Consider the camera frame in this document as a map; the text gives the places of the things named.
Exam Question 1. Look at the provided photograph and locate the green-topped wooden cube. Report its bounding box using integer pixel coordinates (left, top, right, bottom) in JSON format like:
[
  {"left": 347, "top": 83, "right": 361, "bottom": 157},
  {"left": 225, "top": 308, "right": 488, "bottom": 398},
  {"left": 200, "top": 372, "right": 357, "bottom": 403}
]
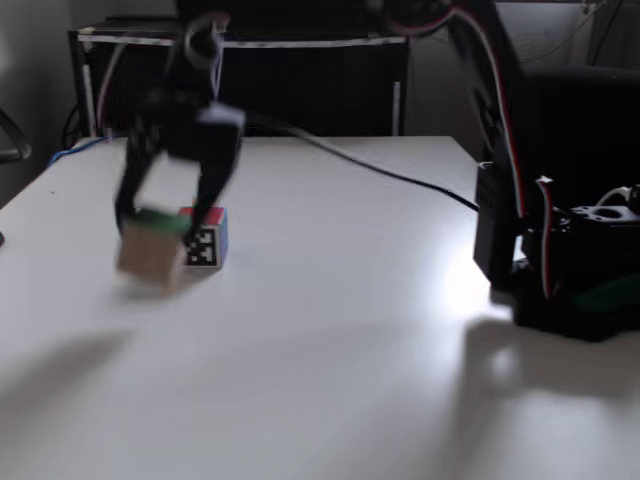
[{"left": 115, "top": 205, "right": 194, "bottom": 294}]

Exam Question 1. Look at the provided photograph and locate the marker-printed cube with red top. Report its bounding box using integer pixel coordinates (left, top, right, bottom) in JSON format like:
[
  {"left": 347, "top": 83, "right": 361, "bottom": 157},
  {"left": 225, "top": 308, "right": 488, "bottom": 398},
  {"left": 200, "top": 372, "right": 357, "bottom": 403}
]
[{"left": 177, "top": 205, "right": 230, "bottom": 270}]

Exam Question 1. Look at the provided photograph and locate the black chair armrest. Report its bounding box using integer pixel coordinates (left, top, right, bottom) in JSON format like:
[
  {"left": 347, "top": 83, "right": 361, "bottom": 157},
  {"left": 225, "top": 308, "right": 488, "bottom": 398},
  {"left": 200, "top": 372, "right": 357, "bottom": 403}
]
[{"left": 0, "top": 107, "right": 32, "bottom": 164}]

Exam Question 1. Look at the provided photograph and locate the black cabinet with taped edges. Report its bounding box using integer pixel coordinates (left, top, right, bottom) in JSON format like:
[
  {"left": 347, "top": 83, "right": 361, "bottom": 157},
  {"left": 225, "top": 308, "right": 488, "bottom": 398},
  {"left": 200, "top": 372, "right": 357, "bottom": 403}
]
[{"left": 68, "top": 16, "right": 412, "bottom": 139}]

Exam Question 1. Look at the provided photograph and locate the black office chair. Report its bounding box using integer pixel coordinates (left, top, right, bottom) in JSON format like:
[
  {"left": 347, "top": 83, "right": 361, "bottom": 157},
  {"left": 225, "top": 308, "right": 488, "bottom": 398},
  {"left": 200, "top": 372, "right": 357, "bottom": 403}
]
[{"left": 519, "top": 63, "right": 640, "bottom": 211}]

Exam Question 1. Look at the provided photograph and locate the blue cable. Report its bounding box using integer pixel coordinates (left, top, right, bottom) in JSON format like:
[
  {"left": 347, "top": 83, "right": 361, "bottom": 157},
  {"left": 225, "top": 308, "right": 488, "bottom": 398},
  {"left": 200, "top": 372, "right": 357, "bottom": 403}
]
[{"left": 48, "top": 133, "right": 114, "bottom": 169}]

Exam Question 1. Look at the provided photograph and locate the black cable bundle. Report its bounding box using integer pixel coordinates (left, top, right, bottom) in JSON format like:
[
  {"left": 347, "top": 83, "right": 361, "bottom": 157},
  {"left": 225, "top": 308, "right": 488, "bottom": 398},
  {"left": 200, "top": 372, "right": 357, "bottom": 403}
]
[{"left": 60, "top": 102, "right": 84, "bottom": 149}]

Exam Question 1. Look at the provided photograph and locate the black camera cable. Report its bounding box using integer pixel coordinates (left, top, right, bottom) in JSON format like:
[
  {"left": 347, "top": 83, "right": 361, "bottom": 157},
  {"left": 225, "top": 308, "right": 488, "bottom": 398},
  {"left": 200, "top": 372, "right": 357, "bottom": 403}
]
[{"left": 242, "top": 117, "right": 480, "bottom": 211}]

